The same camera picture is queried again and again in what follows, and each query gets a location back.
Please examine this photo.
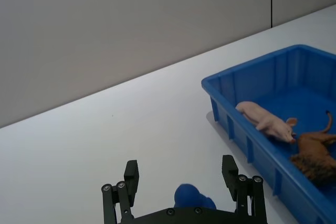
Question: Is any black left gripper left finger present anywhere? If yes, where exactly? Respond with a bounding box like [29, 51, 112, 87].
[101, 159, 140, 224]

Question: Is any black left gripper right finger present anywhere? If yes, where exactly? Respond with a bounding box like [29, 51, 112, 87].
[222, 155, 268, 224]

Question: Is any blue toy figure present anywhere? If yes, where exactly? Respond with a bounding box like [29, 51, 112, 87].
[174, 183, 217, 210]

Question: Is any pink toy pig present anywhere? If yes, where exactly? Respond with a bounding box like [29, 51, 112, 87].
[235, 101, 298, 144]

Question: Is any brown toy lion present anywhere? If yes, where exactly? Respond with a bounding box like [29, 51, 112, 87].
[290, 110, 336, 187]

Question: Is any blue plastic bin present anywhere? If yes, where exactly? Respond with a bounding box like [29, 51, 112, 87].
[201, 44, 336, 224]

